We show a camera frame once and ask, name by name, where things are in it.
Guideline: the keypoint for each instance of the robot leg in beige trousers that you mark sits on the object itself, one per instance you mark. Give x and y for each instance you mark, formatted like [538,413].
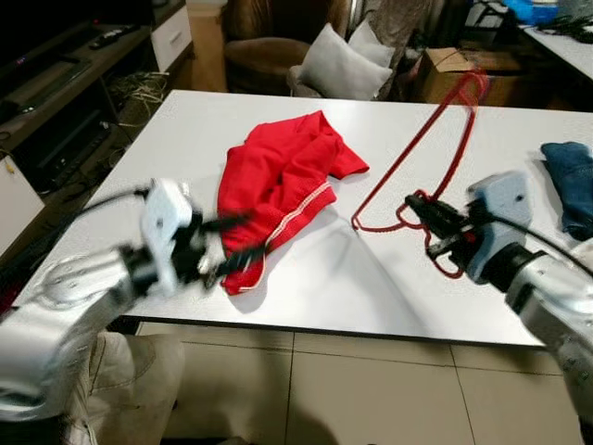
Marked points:
[130,389]

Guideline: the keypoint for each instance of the black remote control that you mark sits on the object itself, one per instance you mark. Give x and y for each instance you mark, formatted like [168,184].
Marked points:
[111,37]

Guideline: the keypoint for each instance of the blue box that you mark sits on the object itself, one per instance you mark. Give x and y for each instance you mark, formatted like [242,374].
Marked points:
[533,11]

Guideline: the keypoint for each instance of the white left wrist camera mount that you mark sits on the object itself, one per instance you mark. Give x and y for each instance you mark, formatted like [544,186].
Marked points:
[165,227]

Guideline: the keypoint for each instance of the white drawer unit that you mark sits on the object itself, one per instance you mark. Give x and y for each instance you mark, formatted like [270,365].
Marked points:
[171,37]

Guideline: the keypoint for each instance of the brown armchair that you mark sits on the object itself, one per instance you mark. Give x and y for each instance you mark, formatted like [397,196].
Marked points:
[259,60]

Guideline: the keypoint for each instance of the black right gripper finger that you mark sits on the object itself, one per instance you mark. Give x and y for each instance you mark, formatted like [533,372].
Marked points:
[435,215]
[447,247]

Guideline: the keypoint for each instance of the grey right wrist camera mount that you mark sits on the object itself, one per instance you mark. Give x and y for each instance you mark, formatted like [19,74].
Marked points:
[500,209]

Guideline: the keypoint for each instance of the white desk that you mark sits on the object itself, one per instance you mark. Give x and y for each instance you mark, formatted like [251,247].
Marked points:
[565,51]

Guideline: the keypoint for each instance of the blue denim garment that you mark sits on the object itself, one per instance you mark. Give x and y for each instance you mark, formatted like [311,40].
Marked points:
[570,185]

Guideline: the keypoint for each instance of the red garment with white stripes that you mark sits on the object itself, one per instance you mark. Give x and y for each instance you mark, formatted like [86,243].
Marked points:
[278,176]

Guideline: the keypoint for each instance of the low white cabinet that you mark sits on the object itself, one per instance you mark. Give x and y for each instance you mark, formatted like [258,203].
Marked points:
[18,209]

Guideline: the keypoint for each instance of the large grey pillow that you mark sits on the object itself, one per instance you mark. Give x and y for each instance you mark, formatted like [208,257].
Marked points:
[334,67]

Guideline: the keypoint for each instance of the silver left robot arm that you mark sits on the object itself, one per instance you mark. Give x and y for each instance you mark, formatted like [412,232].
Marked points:
[56,315]

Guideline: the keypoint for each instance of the dark TV cabinet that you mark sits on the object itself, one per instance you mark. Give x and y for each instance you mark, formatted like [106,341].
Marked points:
[56,102]

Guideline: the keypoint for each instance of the red plastic clothes hanger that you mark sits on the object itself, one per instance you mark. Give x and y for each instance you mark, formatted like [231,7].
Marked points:
[409,150]

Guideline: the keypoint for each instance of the brown cardboard box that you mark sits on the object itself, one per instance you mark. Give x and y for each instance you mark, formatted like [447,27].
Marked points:
[445,65]

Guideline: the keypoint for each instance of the small grey pillow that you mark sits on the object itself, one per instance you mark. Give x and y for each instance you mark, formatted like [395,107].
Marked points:
[375,46]

